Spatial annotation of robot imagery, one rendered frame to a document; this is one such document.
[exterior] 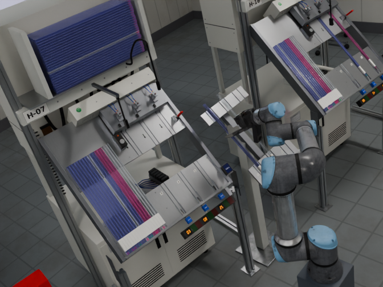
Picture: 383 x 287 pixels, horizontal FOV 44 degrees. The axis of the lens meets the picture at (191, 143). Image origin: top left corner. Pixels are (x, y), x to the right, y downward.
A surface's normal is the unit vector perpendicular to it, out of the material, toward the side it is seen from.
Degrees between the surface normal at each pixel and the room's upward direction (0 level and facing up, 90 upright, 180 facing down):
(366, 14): 90
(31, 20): 90
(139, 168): 0
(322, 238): 7
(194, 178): 44
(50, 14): 90
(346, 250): 0
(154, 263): 90
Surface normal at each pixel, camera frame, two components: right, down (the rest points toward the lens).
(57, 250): -0.21, -0.82
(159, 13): 0.73, 0.23
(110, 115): 0.28, -0.38
